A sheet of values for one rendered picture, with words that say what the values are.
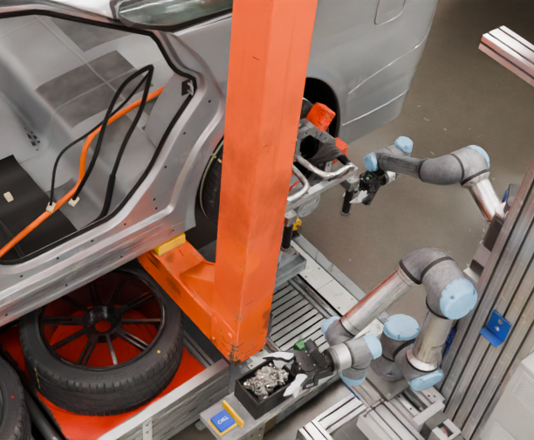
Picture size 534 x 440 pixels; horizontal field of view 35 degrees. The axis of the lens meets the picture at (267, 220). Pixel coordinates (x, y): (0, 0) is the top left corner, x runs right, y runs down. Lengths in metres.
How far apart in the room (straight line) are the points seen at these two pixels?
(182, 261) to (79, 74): 0.94
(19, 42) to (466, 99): 2.92
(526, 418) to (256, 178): 1.14
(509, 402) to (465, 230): 2.04
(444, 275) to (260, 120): 0.70
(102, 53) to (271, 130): 1.55
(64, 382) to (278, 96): 1.52
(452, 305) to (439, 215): 2.31
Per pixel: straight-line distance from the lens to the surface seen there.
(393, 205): 4.77
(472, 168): 3.30
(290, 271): 4.13
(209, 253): 4.07
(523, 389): 2.76
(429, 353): 2.75
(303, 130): 3.39
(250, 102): 2.39
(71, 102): 3.64
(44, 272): 3.13
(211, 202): 3.42
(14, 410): 3.30
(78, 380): 3.34
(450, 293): 2.50
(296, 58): 2.34
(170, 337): 3.43
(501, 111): 5.63
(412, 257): 2.59
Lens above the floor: 3.32
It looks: 47 degrees down
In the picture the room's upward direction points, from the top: 7 degrees clockwise
